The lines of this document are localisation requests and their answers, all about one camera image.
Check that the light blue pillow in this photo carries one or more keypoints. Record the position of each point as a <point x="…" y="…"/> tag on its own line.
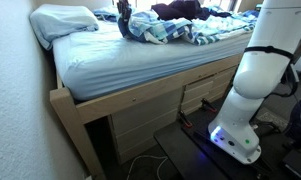
<point x="61" y="23"/>

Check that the narrow wooden drawer unit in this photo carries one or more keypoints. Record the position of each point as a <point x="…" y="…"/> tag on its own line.
<point x="200" y="91"/>

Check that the blue checked duvet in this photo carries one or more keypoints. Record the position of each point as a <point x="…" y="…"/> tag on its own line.
<point x="176" y="30"/>

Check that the wide wooden drawer unit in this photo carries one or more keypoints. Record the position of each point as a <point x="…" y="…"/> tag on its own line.
<point x="145" y="123"/>

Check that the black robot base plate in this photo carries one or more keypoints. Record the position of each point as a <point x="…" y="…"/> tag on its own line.
<point x="190" y="153"/>

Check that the dark garment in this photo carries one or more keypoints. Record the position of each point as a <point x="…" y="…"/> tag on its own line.
<point x="180" y="9"/>

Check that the light wooden bed frame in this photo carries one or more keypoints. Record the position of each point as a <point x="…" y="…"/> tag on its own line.
<point x="123" y="98"/>

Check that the mattress with light blue sheet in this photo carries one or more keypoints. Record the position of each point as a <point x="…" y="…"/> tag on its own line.
<point x="123" y="60"/>

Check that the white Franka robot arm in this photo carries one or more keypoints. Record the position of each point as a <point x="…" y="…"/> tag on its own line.
<point x="256" y="83"/>

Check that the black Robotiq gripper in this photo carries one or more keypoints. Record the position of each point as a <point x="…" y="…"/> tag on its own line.
<point x="123" y="4"/>

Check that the grey patterned rug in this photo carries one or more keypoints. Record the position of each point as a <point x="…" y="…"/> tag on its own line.
<point x="273" y="118"/>

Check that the red and black clamp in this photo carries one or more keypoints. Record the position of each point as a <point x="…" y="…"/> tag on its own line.
<point x="208" y="106"/>
<point x="185" y="120"/>

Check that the dark blue bag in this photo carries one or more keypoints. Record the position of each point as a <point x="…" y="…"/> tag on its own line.
<point x="300" y="116"/>

